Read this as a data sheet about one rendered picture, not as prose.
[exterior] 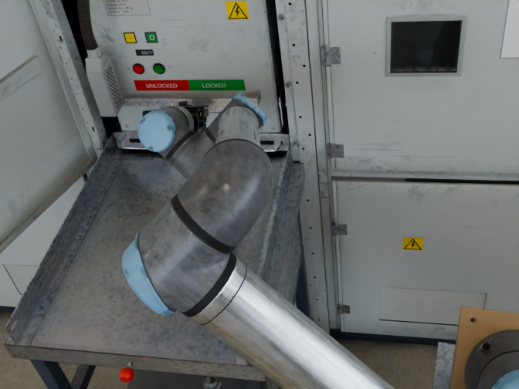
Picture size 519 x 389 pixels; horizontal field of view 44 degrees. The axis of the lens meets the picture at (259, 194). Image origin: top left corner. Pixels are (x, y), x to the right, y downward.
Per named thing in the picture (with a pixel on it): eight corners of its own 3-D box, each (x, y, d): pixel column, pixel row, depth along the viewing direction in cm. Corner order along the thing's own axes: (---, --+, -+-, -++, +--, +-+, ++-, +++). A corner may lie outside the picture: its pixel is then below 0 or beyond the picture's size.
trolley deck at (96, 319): (266, 381, 141) (263, 366, 137) (12, 357, 154) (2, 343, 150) (304, 178, 190) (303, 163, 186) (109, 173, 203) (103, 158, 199)
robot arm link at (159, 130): (157, 163, 145) (125, 133, 145) (175, 154, 157) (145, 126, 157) (184, 133, 143) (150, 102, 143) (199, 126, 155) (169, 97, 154)
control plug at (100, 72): (117, 117, 178) (99, 62, 166) (100, 117, 179) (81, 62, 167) (126, 101, 183) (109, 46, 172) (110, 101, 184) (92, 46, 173)
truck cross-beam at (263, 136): (290, 150, 188) (289, 134, 184) (117, 147, 199) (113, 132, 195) (293, 140, 192) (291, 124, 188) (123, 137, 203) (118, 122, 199)
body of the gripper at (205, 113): (210, 132, 172) (197, 138, 160) (179, 132, 173) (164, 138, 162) (209, 103, 170) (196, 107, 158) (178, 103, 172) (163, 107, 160)
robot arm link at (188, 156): (234, 162, 144) (193, 123, 144) (199, 198, 146) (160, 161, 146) (240, 158, 153) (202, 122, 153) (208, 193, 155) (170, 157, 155)
